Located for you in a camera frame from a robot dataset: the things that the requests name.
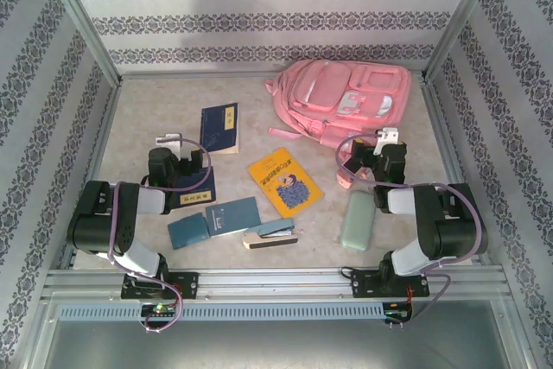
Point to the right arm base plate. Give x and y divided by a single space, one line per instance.
367 284

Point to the navy book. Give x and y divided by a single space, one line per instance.
220 127
196 192

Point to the green pencil case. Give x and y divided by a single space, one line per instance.
357 222

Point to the grey metal tray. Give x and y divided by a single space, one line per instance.
276 347

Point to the large teal notebook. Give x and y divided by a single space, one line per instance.
233 215

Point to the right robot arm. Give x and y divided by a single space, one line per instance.
449 222

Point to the small teal notebook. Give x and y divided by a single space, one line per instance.
188 230

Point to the aluminium frame post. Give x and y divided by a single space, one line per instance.
460 19
82 19

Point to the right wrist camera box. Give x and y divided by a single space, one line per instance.
386 135

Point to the wide aluminium mounting rail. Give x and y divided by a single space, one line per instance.
276 282

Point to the aluminium frame bar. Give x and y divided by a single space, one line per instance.
440 127
96 170
194 75

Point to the teal stapler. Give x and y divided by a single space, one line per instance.
272 230

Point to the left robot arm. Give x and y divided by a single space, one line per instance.
99 218

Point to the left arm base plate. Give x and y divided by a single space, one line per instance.
190 284

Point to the pink backpack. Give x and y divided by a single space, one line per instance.
328 88

